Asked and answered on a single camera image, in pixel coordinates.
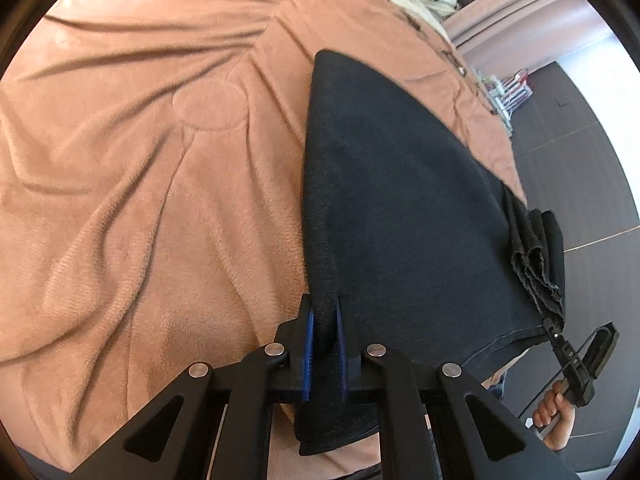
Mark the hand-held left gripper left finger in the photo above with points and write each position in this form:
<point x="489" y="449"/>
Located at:
<point x="307" y="345"/>

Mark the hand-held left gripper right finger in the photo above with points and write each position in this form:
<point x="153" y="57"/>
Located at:
<point x="341" y="355"/>

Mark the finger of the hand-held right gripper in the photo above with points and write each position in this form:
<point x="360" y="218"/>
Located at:
<point x="560" y="342"/>

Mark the black pants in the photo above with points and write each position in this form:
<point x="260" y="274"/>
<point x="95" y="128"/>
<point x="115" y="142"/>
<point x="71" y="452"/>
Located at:
<point x="400" y="210"/>

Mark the person's right hand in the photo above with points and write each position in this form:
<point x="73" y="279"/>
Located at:
<point x="552" y="415"/>

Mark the orange blanket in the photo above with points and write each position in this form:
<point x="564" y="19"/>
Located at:
<point x="150" y="185"/>

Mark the clear plastic box with items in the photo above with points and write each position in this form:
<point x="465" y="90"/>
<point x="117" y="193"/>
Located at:
<point x="492" y="95"/>

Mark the pink curtain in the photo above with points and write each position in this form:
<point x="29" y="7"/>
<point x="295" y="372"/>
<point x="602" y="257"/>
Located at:
<point x="525" y="20"/>

